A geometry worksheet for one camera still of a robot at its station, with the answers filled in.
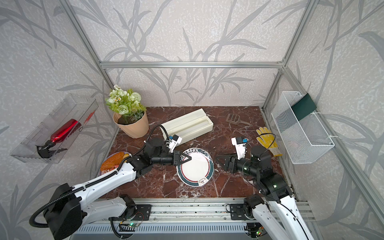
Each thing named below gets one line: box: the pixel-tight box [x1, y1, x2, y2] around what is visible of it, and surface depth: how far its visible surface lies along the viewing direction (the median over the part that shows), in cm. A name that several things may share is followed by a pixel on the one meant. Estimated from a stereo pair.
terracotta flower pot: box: [113, 109, 150, 139], surface depth 95 cm
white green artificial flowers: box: [105, 84, 147, 124], surface depth 86 cm
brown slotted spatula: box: [226, 113, 252, 126], surface depth 114 cm
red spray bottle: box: [35, 119, 82, 159], surface depth 63 cm
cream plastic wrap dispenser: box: [160, 108, 214, 144], surface depth 104 cm
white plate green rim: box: [176, 147, 215, 187], surface depth 72 cm
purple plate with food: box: [99, 151, 131, 176], surface depth 88 cm
